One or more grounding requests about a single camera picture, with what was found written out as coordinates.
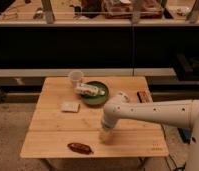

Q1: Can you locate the white plastic bottle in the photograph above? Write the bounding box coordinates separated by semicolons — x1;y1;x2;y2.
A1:
75;83;105;96

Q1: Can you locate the white sponge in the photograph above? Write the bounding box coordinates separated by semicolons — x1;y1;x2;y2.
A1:
61;102;80;113

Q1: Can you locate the long wooden shelf bench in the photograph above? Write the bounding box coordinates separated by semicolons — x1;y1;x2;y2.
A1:
0;68;176;78

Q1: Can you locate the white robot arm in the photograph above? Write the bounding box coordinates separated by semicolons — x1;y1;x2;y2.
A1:
101;92;199;171

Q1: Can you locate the green plate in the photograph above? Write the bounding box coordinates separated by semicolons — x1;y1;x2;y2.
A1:
81;81;109;106

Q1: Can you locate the dark red pepper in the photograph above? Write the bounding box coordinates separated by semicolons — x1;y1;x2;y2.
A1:
67;142;93;154

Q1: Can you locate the white paper cup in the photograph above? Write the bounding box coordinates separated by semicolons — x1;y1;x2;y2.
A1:
68;70;84;87

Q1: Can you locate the dark snack bar packet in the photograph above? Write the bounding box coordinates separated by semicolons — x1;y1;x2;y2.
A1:
137;91;151;103

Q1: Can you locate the wooden folding table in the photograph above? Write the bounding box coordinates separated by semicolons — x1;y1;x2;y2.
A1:
20;77;169;158

